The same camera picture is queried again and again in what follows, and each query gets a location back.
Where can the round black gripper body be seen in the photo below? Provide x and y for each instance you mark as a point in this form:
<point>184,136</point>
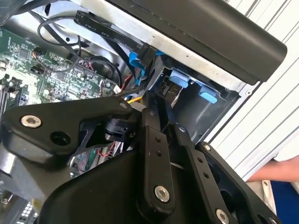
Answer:
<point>100,196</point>

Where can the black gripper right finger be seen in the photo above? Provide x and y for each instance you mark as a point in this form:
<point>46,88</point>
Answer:
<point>198,168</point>

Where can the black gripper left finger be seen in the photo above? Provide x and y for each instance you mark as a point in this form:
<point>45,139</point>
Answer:
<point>46,121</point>

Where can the hard disk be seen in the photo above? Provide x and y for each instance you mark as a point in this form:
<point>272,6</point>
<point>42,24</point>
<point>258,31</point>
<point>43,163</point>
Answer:
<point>178,78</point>

